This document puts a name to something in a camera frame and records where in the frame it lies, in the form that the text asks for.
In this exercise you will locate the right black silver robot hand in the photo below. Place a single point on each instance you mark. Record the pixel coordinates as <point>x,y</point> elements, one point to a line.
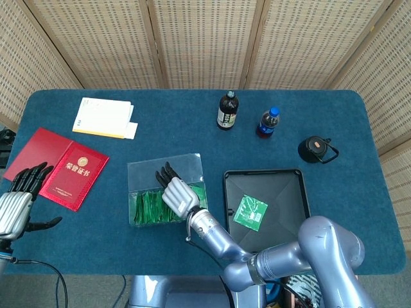
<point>180,197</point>

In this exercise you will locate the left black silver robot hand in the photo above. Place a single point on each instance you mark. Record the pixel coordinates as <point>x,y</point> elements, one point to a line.
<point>14,211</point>

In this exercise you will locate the clear box of green packets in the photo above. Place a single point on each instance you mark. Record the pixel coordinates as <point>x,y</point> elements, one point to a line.
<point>141,176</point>

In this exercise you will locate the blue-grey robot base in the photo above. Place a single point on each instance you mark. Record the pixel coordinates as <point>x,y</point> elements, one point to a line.
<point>151,292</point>

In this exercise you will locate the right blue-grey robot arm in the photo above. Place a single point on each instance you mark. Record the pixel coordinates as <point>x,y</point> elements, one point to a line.
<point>218,237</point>

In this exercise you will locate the dark glass bottle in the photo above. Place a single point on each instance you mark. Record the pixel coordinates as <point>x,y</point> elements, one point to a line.
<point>227,109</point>

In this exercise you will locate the blue table cloth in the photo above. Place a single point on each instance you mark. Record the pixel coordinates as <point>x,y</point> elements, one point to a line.
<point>176,134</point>

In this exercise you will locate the red certificate folder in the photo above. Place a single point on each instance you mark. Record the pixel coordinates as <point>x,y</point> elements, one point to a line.
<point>74,179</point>

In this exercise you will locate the black device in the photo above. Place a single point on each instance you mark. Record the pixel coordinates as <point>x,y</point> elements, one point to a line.
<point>5,136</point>

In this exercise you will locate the white paper card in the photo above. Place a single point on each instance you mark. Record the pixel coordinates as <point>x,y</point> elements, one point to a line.
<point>132,131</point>

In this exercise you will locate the black plastic tray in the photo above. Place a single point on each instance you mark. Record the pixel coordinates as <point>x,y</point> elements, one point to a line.
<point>273,186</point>

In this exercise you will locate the white booklet yellow edge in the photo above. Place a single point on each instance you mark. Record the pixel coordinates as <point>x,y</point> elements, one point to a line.
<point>102,117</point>

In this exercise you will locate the cola bottle blue label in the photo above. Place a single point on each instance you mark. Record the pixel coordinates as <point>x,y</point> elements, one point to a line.
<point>268,125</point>

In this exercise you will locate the black round lidded cup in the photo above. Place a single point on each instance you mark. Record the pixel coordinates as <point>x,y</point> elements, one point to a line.
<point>313,150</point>

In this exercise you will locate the woven wooden folding screen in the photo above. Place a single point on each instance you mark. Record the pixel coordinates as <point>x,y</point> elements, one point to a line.
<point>205,41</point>

